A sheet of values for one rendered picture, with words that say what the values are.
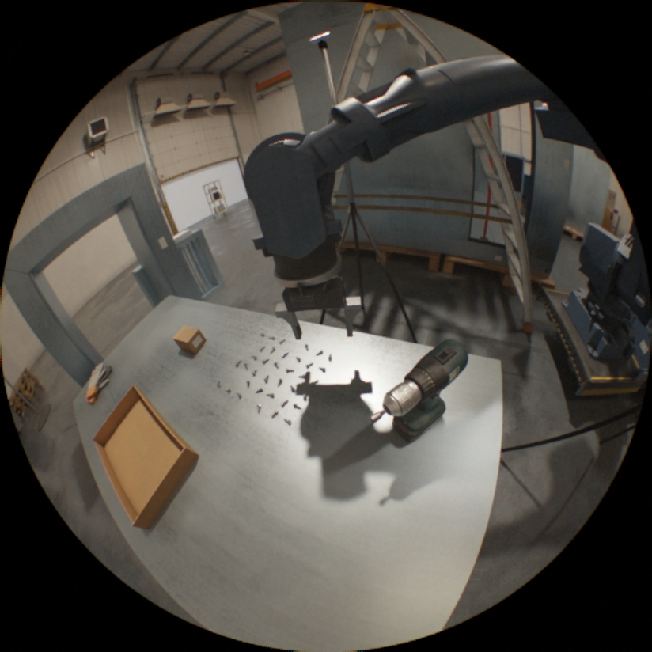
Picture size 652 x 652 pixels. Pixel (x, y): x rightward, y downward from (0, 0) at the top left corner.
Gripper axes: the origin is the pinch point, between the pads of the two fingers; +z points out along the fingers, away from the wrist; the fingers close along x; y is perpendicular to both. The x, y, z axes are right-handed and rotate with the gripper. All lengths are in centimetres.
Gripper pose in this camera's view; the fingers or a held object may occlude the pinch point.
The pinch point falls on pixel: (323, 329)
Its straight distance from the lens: 57.0
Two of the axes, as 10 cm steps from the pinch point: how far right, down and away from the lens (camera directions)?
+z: 1.6, 7.3, 6.6
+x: -9.8, 0.6, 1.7
